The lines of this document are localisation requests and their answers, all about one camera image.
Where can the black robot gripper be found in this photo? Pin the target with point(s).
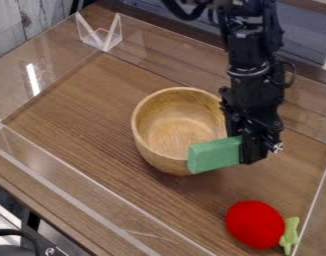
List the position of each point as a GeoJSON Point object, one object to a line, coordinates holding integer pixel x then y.
{"type": "Point", "coordinates": [250, 103]}

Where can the green rectangular block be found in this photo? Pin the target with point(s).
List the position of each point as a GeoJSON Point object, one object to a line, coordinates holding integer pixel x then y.
{"type": "Point", "coordinates": [214, 154]}

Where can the brown wooden bowl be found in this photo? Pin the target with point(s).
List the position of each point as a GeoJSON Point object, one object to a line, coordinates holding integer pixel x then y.
{"type": "Point", "coordinates": [170, 120]}

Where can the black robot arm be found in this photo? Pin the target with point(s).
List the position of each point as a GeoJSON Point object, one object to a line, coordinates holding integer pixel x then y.
{"type": "Point", "coordinates": [253, 37]}

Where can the red plush tomato toy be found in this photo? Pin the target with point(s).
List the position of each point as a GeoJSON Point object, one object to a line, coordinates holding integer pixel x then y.
{"type": "Point", "coordinates": [257, 225]}

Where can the clear acrylic corner bracket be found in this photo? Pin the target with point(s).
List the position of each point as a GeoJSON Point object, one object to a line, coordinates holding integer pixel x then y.
{"type": "Point", "coordinates": [101, 38]}

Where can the clear acrylic tray wall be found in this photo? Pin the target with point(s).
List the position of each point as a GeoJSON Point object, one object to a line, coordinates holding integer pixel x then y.
{"type": "Point", "coordinates": [99, 218]}

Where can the black table leg bracket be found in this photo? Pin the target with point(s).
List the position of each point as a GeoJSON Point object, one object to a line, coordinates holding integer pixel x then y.
{"type": "Point", "coordinates": [44, 247]}

